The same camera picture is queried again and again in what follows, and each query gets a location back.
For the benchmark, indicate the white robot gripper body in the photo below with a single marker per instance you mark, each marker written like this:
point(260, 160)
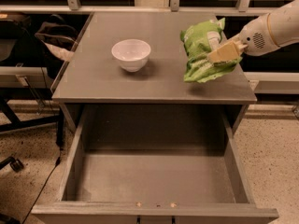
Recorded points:
point(256, 37)

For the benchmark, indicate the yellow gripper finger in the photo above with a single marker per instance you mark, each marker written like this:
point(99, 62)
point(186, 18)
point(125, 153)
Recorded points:
point(229, 51)
point(226, 40)

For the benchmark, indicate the green rice chip bag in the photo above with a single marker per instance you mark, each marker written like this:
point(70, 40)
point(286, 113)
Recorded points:
point(196, 42)

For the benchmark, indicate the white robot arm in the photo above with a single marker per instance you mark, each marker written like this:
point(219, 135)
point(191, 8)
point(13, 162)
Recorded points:
point(287, 25)

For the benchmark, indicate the grey cabinet with counter top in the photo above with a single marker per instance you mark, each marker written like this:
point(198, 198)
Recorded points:
point(94, 76)

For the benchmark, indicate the open grey top drawer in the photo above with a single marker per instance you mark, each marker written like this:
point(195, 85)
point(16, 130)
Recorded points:
point(154, 164)

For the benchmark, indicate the dark bag with white lining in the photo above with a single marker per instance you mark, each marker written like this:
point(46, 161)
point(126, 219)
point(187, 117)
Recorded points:
point(58, 37)

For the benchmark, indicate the white ceramic bowl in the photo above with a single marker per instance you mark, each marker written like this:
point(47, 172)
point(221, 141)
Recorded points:
point(131, 54)

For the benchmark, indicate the metal window railing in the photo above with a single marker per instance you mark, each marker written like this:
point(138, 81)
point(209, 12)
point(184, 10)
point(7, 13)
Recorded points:
point(149, 3)

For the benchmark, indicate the black office chair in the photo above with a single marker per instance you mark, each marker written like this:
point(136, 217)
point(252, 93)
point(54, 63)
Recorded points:
point(23, 74)

